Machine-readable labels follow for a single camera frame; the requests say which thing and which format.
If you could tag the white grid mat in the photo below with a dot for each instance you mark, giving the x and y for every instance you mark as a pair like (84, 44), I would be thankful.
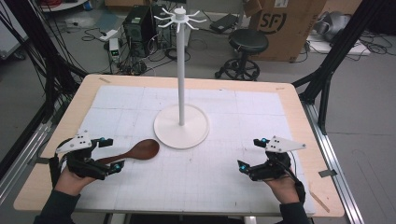
(218, 186)

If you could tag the person's right hand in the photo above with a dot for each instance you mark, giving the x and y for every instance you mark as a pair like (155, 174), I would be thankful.
(285, 189)

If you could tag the aluminium rail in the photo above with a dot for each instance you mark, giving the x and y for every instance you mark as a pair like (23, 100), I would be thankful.
(333, 161)
(21, 158)

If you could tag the thin wooden stick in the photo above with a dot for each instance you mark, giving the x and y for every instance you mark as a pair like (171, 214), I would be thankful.
(319, 201)

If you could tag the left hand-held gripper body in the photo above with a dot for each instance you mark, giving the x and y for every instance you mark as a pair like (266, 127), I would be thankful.
(79, 161)

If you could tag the black computer tower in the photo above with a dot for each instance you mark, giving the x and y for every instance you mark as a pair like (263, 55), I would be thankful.
(163, 34)
(138, 31)

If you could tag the white flat board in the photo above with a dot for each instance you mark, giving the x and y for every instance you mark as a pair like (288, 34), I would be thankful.
(339, 48)

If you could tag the white power strip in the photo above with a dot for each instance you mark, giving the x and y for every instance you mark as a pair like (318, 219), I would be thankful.
(108, 34)

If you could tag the person's left hand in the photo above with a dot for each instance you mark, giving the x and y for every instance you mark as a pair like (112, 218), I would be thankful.
(70, 184)

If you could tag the white hook stand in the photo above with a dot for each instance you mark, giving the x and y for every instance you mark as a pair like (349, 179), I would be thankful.
(181, 93)

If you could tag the black metal frame post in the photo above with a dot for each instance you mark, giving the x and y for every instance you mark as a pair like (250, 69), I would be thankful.
(40, 46)
(339, 46)

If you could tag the black flat case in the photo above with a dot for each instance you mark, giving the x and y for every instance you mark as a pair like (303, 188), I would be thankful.
(223, 22)

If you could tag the grey bag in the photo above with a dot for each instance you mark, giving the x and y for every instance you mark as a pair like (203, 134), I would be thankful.
(333, 23)

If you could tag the large cardboard box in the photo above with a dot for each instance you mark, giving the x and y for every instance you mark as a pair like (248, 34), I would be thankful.
(289, 37)

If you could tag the black round stool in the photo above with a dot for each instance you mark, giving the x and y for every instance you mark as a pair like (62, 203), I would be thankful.
(248, 40)

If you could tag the brown wooden spoon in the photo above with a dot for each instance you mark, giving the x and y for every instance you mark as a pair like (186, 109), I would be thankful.
(143, 150)

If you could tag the white device with green display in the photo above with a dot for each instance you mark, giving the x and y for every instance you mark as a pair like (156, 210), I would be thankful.
(114, 46)

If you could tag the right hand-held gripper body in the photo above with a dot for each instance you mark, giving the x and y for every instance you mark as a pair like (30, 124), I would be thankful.
(271, 168)

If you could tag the grey tape piece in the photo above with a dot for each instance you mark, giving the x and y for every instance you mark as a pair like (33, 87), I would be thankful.
(327, 173)
(42, 160)

